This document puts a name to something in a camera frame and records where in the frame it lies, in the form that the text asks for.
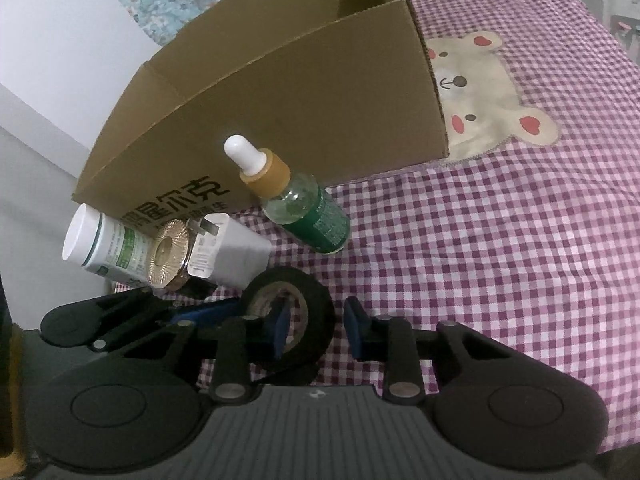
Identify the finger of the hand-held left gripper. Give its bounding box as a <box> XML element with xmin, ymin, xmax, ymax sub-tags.
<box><xmin>89</xmin><ymin>288</ymin><xmax>244</xmax><ymax>354</ymax></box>

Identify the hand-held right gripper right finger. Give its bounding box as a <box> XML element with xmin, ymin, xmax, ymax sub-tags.
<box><xmin>344</xmin><ymin>296</ymin><xmax>507</xmax><ymax>404</ymax></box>

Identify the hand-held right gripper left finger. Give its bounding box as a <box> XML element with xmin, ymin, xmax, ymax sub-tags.
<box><xmin>114</xmin><ymin>304</ymin><xmax>294</xmax><ymax>404</ymax></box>

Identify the black tape roll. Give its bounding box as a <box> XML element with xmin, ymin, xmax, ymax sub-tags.
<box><xmin>240</xmin><ymin>267</ymin><xmax>337</xmax><ymax>373</ymax></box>

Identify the round gold jar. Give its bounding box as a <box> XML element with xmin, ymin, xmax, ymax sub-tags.
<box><xmin>147</xmin><ymin>218</ymin><xmax>193</xmax><ymax>291</ymax></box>

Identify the white charger plug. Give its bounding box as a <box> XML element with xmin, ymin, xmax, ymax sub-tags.
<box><xmin>186</xmin><ymin>212</ymin><xmax>273</xmax><ymax>291</ymax></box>

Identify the white supplement bottle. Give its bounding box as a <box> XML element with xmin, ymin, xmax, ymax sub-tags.
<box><xmin>61</xmin><ymin>203</ymin><xmax>156</xmax><ymax>282</ymax></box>

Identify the green dropper bottle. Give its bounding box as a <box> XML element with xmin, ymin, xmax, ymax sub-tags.
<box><xmin>223</xmin><ymin>135</ymin><xmax>351</xmax><ymax>255</ymax></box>

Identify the brown cardboard box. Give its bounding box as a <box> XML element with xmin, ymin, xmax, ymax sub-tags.
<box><xmin>71</xmin><ymin>0</ymin><xmax>451</xmax><ymax>221</ymax></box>

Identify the purple checked tablecloth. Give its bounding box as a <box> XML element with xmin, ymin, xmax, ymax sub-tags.
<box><xmin>107</xmin><ymin>0</ymin><xmax>640</xmax><ymax>453</ymax></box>

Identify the white water dispenser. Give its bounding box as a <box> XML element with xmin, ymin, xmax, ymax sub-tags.
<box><xmin>565</xmin><ymin>0</ymin><xmax>640</xmax><ymax>56</ymax></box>

